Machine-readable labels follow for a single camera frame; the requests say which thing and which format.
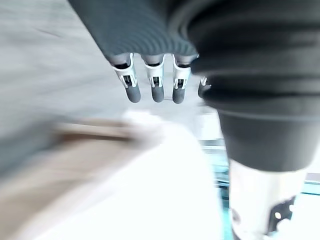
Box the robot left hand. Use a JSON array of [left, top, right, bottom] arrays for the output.
[[67, 0, 320, 240]]

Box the white bed sheet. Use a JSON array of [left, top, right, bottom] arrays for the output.
[[32, 109, 231, 240]]

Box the beige blanket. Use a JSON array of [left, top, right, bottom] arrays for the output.
[[0, 117, 156, 240]]

